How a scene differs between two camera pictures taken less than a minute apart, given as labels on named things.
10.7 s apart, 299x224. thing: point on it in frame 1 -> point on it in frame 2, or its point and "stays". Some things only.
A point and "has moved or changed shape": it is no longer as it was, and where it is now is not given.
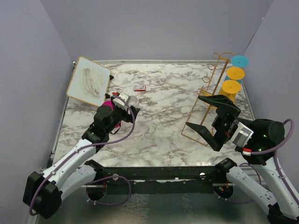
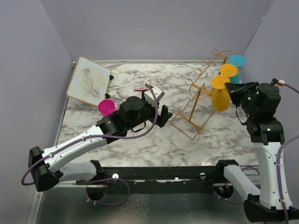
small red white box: x=139 y=88 stays
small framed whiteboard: x=89 y=82 stays
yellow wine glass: x=235 y=73 -> x=228 y=70
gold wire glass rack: x=211 y=83 has moved or changed shape
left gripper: x=128 y=116 -> x=163 y=117
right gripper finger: x=216 y=142 -> x=236 y=89
